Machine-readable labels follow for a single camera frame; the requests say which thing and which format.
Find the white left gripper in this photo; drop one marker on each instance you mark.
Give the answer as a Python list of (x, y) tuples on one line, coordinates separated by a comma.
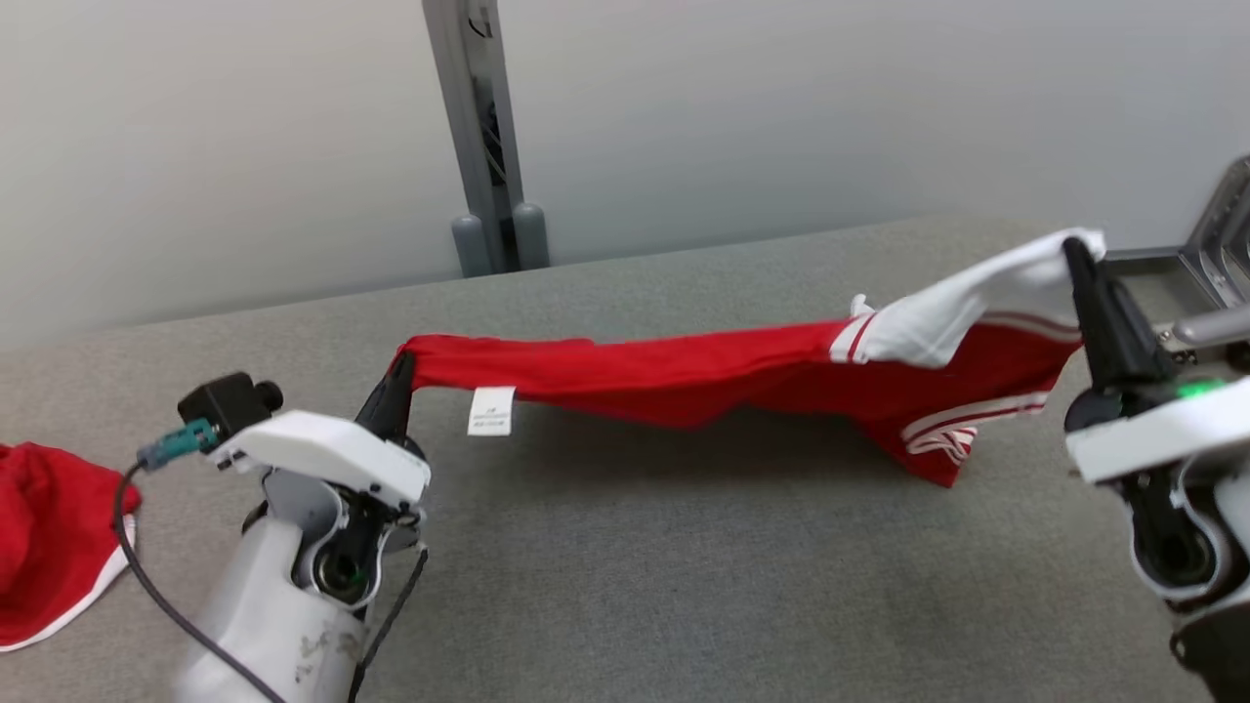
[(322, 449)]

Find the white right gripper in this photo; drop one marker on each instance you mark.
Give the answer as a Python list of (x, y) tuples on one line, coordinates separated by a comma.
[(1162, 425)]

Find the red white jersey shirt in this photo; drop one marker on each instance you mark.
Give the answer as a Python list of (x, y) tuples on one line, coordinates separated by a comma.
[(703, 376)]

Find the red shorts white trim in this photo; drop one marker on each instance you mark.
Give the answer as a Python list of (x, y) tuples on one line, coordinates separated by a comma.
[(54, 537)]

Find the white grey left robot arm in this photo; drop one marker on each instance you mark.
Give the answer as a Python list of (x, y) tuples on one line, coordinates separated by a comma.
[(264, 625)]

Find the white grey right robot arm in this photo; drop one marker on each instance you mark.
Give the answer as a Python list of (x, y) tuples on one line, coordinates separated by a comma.
[(1191, 547)]

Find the grey metal stand frame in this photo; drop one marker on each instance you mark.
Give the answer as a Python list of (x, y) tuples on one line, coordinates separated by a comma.
[(1211, 264)]

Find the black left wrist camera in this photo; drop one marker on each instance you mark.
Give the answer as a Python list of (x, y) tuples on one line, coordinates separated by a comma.
[(229, 400)]

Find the teal left camera connector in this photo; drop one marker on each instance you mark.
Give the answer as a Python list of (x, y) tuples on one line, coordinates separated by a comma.
[(181, 441)]

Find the grey metal partition post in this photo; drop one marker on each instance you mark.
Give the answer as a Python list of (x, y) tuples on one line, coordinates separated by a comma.
[(483, 146)]

